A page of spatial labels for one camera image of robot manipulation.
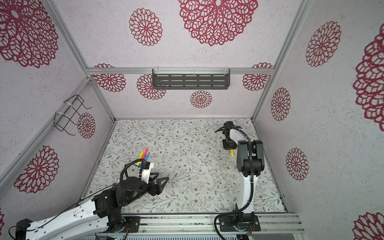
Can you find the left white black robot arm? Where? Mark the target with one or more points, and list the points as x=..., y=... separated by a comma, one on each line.
x=101, y=214

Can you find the black wire wall basket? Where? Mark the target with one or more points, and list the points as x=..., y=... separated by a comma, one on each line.
x=65, y=117

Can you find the pink highlighter pen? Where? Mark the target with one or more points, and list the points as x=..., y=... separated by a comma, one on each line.
x=146, y=151

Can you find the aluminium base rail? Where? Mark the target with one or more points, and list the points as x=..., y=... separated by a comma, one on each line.
x=178, y=224

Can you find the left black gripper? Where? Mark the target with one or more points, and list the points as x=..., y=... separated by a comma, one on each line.
x=154, y=191

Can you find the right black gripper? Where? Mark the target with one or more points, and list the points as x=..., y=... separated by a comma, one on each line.
x=226, y=146

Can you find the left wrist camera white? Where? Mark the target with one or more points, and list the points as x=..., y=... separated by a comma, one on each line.
x=146, y=171

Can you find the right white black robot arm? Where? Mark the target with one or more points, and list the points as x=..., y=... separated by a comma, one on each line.
x=250, y=164

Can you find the dark grey wall shelf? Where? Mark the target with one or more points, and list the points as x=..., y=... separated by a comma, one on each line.
x=191, y=80

